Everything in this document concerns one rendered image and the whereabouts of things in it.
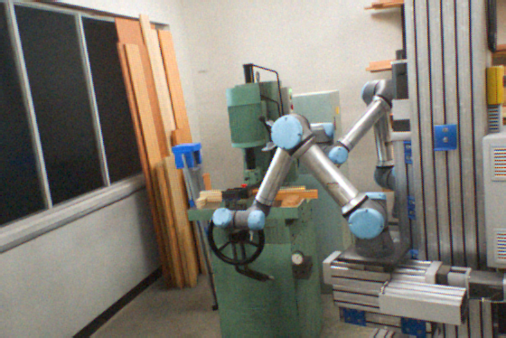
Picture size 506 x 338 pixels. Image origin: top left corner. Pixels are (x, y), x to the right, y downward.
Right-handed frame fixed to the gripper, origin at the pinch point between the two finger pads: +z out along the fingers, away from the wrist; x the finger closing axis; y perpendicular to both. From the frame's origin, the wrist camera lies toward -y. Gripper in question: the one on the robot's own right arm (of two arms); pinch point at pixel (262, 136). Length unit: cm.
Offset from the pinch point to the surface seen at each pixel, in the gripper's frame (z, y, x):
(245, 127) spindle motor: 10.4, -1.5, -6.5
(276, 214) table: -4.1, -18.6, 34.2
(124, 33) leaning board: 136, -51, -120
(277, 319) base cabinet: 0, -49, 81
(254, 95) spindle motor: 5.2, 3.8, -21.8
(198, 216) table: 38, -19, 35
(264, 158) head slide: 7.3, -26.0, 0.0
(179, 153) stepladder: 81, -62, -23
